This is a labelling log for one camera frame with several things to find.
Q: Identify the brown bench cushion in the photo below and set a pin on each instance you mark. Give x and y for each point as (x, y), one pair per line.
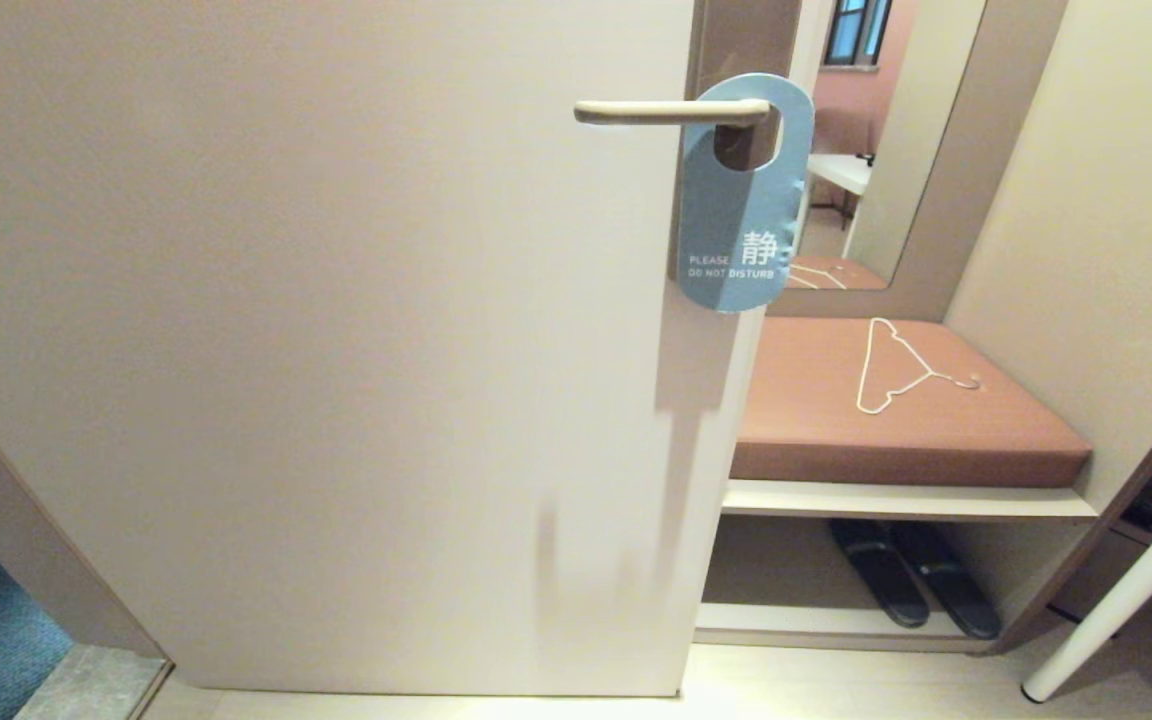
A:
(836, 440)

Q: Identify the white door hanger sign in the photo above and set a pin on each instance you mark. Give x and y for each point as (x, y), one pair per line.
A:
(726, 220)

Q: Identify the dark slipper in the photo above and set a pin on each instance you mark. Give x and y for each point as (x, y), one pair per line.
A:
(886, 580)
(956, 590)

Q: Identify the wall mirror with beige frame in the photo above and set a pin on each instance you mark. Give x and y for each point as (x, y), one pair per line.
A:
(936, 60)

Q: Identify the white table leg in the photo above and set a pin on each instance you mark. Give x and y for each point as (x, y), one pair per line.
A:
(1116, 600)

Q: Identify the beige room door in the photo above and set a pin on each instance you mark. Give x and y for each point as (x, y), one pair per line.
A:
(336, 300)

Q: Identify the white bench shelf unit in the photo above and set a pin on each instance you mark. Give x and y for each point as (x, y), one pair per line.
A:
(886, 498)

